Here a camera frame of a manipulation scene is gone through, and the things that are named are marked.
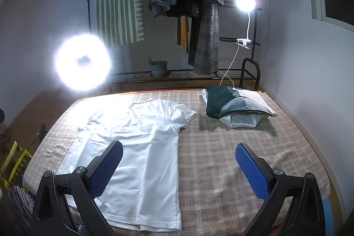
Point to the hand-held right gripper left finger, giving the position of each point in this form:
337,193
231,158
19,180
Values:
106,169

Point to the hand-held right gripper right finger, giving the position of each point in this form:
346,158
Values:
253,169

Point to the white t-shirt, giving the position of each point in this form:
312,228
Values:
143,142

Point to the pile of clothes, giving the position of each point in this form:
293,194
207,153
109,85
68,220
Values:
221,103

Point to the beige checked blanket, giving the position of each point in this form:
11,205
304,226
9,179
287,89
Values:
221,169

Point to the pale blue folded garment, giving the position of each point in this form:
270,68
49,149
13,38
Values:
243,120

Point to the yellow green basket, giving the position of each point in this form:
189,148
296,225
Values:
15,164

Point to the striped dark cloth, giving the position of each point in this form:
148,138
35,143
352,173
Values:
20,208

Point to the potted plant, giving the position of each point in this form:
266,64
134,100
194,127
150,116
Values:
159,68

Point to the grey plaid coat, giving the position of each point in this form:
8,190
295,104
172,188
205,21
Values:
207,31

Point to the yellow hanging garment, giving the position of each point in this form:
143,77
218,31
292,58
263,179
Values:
184,31

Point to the white clip lamp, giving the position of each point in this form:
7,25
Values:
245,2

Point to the black metal bed frame loop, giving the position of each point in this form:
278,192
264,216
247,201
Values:
255,70

